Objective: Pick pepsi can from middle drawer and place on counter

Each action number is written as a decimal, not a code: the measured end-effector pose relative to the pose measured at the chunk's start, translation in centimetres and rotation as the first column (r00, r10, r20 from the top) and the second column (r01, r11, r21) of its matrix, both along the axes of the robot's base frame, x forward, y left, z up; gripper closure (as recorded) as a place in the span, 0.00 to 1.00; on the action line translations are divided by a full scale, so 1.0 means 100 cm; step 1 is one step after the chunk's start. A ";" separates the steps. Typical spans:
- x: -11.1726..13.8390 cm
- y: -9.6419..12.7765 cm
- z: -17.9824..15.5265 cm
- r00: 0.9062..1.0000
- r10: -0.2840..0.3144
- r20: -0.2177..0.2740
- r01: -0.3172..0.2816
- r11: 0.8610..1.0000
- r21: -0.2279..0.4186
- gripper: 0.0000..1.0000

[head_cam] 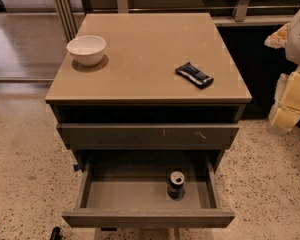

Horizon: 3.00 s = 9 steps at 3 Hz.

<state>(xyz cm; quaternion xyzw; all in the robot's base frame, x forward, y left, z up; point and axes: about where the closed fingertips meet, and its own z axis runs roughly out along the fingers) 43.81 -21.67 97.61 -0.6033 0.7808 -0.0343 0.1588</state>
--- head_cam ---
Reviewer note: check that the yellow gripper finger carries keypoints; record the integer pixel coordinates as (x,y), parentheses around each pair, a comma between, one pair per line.
(278,39)
(285,112)

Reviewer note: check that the blue pepsi can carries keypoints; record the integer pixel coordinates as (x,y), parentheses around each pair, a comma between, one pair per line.
(175,185)

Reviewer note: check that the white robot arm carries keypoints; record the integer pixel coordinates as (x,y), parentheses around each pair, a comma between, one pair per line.
(292,52)

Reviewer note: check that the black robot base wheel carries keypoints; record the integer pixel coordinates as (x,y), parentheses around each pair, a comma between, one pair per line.
(55,234)

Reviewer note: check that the beige drawer cabinet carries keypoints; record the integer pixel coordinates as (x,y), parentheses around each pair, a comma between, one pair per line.
(136,83)

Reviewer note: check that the open middle drawer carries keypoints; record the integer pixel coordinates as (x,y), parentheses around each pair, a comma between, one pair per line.
(129,190)

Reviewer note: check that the closed top drawer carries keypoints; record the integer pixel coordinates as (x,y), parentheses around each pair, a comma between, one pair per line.
(80,136)

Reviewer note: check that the dark blue snack bar wrapper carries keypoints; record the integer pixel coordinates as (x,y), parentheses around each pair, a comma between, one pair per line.
(194,75)

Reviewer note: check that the white ceramic bowl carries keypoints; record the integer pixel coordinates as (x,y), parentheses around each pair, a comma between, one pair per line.
(87,50)

